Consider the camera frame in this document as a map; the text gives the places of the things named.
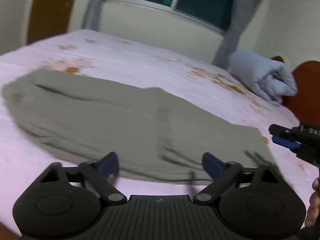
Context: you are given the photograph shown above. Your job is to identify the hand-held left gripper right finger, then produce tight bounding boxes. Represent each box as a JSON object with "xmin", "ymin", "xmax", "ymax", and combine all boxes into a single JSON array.
[{"xmin": 193, "ymin": 152, "xmax": 285, "ymax": 204}]

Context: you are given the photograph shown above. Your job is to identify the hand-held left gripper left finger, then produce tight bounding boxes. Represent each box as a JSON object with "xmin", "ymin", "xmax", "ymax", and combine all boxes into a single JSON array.
[{"xmin": 40, "ymin": 151, "xmax": 128, "ymax": 204}]

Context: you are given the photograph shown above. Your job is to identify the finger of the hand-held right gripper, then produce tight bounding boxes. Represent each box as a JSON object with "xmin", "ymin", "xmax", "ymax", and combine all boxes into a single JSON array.
[
  {"xmin": 269, "ymin": 124, "xmax": 293, "ymax": 137},
  {"xmin": 272, "ymin": 136, "xmax": 302, "ymax": 152}
]

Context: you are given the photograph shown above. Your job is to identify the grey pants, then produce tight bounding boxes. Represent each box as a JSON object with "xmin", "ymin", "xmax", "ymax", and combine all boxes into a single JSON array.
[{"xmin": 2, "ymin": 69, "xmax": 284, "ymax": 186}]

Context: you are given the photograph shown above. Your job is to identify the person's right hand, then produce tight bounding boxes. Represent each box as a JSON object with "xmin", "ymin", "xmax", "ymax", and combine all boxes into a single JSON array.
[{"xmin": 304, "ymin": 177, "xmax": 320, "ymax": 228}]

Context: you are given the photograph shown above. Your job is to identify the reddish wooden headboard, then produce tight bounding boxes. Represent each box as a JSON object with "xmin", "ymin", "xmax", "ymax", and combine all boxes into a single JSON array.
[{"xmin": 271, "ymin": 56, "xmax": 320, "ymax": 128}]

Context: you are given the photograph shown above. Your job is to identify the rolled light blue duvet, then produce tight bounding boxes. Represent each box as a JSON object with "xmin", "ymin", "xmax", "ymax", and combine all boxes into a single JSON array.
[{"xmin": 229, "ymin": 49, "xmax": 298, "ymax": 106}]

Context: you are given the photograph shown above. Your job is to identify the bed with pink floral sheet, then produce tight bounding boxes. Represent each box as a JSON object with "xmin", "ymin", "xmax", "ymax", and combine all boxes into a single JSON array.
[{"xmin": 0, "ymin": 29, "xmax": 320, "ymax": 230}]

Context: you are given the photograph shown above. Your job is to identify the grey curtain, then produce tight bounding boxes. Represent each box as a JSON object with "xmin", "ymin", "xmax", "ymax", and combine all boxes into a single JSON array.
[
  {"xmin": 81, "ymin": 0, "xmax": 113, "ymax": 32},
  {"xmin": 212, "ymin": 0, "xmax": 272, "ymax": 70}
]

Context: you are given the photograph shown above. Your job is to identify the sliding glass window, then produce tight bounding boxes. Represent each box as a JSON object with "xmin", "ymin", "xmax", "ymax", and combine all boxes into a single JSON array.
[{"xmin": 106, "ymin": 0, "xmax": 238, "ymax": 34}]

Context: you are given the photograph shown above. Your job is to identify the brown wooden door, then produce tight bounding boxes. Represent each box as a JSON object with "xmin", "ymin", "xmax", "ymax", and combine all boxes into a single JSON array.
[{"xmin": 26, "ymin": 0, "xmax": 82, "ymax": 44}]

